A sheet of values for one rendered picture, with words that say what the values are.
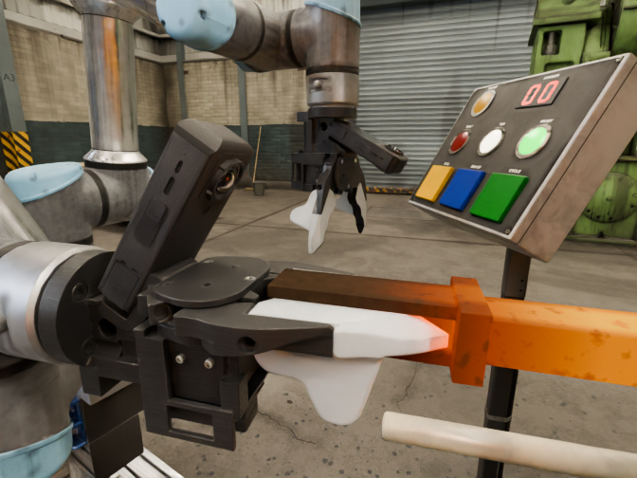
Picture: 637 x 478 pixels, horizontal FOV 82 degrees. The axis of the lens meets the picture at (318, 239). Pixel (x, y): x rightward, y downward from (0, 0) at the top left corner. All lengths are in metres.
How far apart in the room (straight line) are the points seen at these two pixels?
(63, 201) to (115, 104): 0.21
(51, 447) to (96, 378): 0.12
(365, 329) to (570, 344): 0.09
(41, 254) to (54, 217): 0.50
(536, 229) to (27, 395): 0.58
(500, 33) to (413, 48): 1.54
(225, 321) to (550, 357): 0.14
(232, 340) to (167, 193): 0.08
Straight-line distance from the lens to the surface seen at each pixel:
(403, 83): 8.23
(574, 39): 5.19
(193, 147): 0.19
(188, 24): 0.48
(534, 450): 0.72
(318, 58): 0.54
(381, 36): 8.47
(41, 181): 0.77
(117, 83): 0.84
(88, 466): 0.86
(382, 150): 0.51
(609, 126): 0.64
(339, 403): 0.19
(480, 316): 0.17
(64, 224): 0.78
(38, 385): 0.35
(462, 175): 0.72
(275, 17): 0.59
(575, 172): 0.62
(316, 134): 0.57
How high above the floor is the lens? 1.09
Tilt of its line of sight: 15 degrees down
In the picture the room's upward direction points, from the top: straight up
